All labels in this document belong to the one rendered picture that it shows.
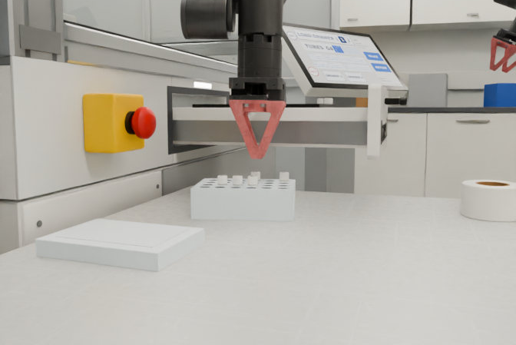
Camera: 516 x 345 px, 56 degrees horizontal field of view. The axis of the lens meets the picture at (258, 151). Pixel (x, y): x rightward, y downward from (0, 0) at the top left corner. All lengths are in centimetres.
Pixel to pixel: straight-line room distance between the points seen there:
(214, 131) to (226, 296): 47
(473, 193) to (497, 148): 319
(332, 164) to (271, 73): 124
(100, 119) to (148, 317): 32
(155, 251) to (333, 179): 146
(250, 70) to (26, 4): 25
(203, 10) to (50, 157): 25
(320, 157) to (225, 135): 106
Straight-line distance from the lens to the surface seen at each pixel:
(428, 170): 376
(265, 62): 61
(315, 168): 184
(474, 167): 381
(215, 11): 62
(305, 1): 252
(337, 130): 74
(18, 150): 55
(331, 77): 169
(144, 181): 75
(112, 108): 60
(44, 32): 58
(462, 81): 444
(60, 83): 59
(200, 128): 80
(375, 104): 72
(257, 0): 62
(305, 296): 36
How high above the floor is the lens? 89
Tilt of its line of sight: 5 degrees down
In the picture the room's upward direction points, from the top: straight up
